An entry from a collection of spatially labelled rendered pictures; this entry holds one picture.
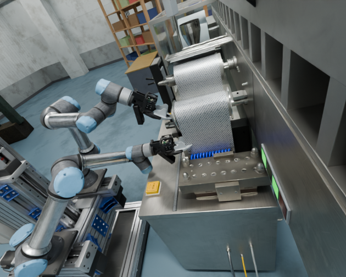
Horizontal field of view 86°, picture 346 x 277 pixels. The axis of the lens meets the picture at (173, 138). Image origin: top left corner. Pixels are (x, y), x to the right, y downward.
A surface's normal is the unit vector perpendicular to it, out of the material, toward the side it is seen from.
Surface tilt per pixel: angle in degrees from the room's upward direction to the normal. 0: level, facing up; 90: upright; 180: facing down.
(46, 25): 90
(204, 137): 90
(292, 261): 0
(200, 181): 0
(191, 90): 92
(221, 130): 90
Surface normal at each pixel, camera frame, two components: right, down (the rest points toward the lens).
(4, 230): 0.95, -0.19
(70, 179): 0.66, 0.20
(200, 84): -0.09, 0.66
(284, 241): -0.30, -0.75
